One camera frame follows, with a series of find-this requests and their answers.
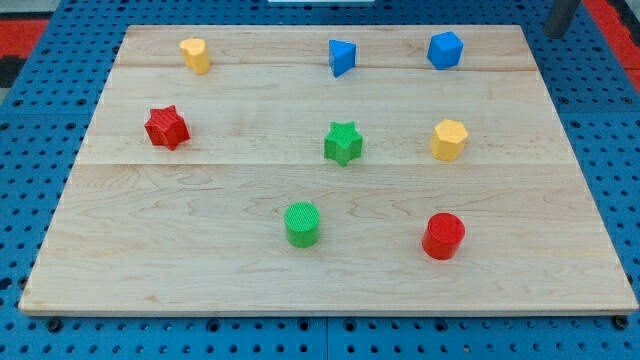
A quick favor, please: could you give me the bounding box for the green star block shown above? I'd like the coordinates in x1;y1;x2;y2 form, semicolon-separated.
324;121;363;167

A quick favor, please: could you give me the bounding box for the red star block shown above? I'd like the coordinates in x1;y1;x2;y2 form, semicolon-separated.
144;105;191;151

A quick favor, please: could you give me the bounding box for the yellow heart block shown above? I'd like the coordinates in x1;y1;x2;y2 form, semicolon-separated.
179;38;211;75

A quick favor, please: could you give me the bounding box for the green cylinder block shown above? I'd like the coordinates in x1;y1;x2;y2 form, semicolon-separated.
284;202;320;248

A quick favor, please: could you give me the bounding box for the wooden board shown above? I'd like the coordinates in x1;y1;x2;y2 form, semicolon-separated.
19;25;638;317

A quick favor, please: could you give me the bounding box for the blue triangle block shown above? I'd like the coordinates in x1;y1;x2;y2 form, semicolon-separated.
328;39;357;77

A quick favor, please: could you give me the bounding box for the yellow hexagon block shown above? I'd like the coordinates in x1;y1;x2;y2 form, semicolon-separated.
430;119;469;162

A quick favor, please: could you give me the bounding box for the red cylinder block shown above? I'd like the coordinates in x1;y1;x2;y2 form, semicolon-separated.
422;212;466;260

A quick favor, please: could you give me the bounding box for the blue cube block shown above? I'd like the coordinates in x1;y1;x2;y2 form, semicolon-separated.
427;31;464;70

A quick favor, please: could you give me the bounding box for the grey cylindrical pole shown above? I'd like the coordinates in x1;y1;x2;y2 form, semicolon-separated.
543;0;581;39

